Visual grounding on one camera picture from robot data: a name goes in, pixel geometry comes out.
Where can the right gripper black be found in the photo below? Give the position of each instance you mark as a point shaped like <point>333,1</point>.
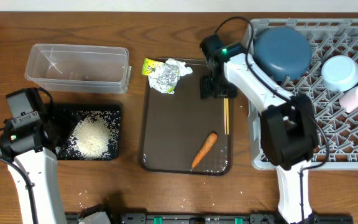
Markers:
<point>205,89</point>

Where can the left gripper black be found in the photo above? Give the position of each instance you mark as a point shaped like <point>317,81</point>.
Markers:
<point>69,121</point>

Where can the wooden chopstick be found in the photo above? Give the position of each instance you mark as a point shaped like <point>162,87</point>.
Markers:
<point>228,115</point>
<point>225,116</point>

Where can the pile of white rice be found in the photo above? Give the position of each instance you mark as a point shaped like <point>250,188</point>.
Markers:
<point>95,137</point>

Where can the white tissue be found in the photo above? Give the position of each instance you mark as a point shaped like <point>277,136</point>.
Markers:
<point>182,68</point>

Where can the foil snack wrapper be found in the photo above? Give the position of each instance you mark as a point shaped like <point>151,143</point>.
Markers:
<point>161,76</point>

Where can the orange carrot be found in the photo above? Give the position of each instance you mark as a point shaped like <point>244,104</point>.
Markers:
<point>208,144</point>

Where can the large blue plate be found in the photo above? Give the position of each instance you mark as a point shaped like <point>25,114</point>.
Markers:
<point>282,52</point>

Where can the small light blue bowl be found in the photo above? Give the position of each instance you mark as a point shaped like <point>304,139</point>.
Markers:
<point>339,73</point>

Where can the white pink cup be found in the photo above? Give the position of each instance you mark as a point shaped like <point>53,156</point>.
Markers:
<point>349,101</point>

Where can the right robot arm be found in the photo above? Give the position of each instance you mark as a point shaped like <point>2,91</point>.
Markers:
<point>288,134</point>

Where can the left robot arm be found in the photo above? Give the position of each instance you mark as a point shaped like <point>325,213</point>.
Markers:
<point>27,144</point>

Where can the grey dishwasher rack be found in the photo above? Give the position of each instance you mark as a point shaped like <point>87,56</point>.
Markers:
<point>328,38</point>

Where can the black plastic tray bin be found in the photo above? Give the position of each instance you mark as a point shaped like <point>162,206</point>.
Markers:
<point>77,107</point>

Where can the dark brown serving tray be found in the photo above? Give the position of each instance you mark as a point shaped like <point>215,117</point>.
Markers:
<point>176,126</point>

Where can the clear plastic bin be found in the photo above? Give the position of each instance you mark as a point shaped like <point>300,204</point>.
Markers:
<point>79,68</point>

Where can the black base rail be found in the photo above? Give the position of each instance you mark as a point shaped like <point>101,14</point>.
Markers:
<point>255,218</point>

